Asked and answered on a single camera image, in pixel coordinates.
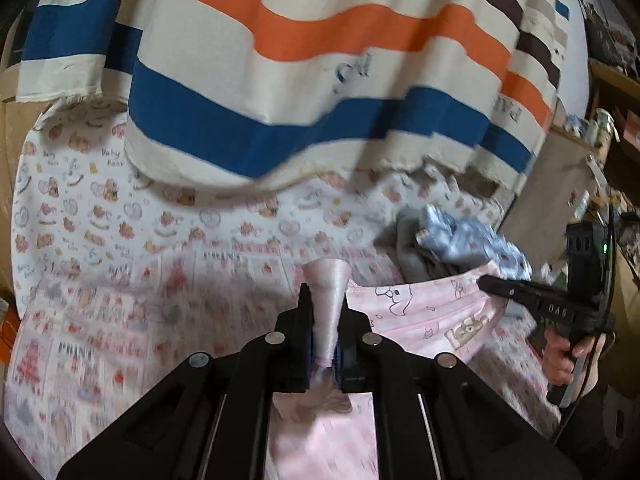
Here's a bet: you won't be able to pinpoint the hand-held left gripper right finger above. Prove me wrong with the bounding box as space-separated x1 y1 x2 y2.
336 301 583 480

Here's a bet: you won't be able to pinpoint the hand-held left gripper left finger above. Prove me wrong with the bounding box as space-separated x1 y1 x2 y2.
56 282 316 480

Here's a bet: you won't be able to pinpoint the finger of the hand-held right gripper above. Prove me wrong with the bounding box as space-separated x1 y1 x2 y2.
476 274 552 312

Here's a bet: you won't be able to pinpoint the pink printed pants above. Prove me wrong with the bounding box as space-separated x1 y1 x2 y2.
272 259 507 480

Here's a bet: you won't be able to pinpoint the person's right hand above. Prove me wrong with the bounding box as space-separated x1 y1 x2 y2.
542 329 602 397

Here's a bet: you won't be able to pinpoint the light blue satin garment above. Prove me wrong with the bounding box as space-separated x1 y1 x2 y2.
415 204 532 281

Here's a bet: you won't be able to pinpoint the wooden board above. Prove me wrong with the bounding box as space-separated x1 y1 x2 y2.
500 127 602 263

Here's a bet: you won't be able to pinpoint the grey fleece garment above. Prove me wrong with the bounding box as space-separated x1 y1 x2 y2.
392 210 451 285

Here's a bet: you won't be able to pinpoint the person's dark trousers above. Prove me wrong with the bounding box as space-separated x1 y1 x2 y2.
554 385 640 480

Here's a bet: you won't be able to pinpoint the glass jar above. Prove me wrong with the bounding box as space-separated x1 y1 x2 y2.
594 109 615 147

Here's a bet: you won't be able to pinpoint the bed with printed sheet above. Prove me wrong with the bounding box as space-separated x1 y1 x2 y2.
4 247 563 480

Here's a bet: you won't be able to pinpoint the wooden shelf unit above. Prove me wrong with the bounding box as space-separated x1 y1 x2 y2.
547 0 640 401

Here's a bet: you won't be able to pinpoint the white bear print cloth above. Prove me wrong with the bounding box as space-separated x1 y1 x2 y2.
10 99 503 313

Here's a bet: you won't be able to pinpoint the striped hanging cloth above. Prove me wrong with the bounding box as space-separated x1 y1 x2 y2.
15 0 572 195

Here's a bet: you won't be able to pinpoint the black cable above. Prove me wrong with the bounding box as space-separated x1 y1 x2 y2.
551 204 619 445

